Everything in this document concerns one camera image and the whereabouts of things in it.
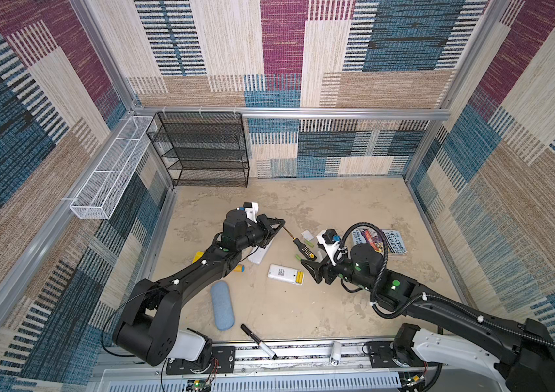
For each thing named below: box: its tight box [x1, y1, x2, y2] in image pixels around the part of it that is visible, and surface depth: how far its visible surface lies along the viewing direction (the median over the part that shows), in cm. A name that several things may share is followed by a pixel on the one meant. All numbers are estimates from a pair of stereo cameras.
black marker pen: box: [239, 323, 279, 361], surface depth 77 cm
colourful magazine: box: [351, 227, 408, 255], surface depth 98 cm
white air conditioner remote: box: [267, 263, 305, 285], surface depth 91 cm
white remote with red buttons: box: [248, 235, 276, 265], surface depth 95 cm
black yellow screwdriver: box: [282, 225, 317, 261], surface depth 77 cm
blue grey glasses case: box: [210, 280, 236, 332], surface depth 83 cm
